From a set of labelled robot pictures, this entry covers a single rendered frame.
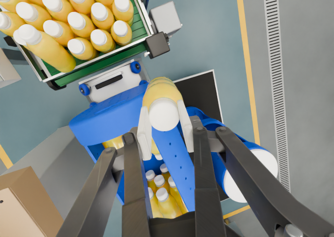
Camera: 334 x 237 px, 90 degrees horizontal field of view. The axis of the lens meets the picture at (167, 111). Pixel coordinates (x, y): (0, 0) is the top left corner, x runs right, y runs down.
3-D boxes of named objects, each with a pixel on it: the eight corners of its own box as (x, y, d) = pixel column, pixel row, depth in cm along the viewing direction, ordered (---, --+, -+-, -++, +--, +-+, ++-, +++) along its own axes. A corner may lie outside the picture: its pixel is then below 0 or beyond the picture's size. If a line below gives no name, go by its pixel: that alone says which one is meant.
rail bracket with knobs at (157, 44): (145, 61, 68) (148, 60, 59) (138, 43, 66) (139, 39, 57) (167, 52, 69) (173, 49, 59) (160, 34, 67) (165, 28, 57)
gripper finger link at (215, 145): (196, 143, 14) (232, 136, 14) (187, 116, 18) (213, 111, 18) (198, 157, 14) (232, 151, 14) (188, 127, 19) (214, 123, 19)
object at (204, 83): (192, 202, 205) (196, 212, 190) (157, 83, 161) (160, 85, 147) (229, 187, 211) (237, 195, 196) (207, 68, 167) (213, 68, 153)
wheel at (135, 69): (133, 75, 62) (137, 73, 61) (127, 63, 60) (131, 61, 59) (139, 72, 65) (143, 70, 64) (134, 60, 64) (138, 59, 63)
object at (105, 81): (101, 86, 65) (94, 90, 53) (98, 81, 64) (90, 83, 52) (125, 76, 66) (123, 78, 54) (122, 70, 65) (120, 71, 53)
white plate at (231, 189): (282, 187, 82) (280, 185, 83) (273, 139, 74) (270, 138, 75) (232, 212, 80) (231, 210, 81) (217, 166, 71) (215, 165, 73)
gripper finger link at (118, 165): (141, 168, 14) (107, 174, 14) (144, 136, 19) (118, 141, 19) (137, 154, 14) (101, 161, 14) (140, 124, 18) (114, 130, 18)
